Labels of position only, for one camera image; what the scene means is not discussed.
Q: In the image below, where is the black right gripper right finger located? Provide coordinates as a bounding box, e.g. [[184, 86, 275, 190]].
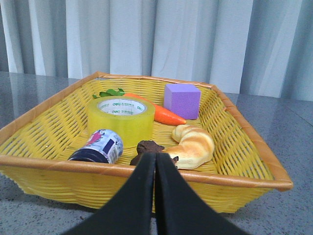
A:
[[155, 153, 247, 235]]

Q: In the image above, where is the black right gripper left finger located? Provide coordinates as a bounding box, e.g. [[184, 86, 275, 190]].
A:
[[64, 153, 156, 235]]

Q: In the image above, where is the yellow packing tape roll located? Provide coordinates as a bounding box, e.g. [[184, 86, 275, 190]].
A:
[[86, 96, 155, 148]]

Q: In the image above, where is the toy croissant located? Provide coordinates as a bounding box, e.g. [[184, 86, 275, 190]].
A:
[[164, 124, 215, 169]]

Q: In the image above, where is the brown chocolate cookie toy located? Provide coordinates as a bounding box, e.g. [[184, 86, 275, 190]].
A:
[[130, 140, 170, 166]]

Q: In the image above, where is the dark jar with label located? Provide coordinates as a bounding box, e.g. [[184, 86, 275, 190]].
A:
[[68, 129, 124, 164]]

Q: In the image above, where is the orange toy carrot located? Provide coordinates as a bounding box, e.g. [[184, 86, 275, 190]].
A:
[[92, 88, 187, 126]]

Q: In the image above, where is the purple foam cube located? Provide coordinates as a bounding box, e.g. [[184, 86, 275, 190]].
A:
[[163, 84, 201, 120]]

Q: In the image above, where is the yellow woven basket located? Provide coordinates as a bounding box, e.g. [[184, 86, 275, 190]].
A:
[[0, 72, 293, 213]]

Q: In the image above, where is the white pleated curtain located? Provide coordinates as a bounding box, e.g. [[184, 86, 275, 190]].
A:
[[0, 0, 313, 101]]

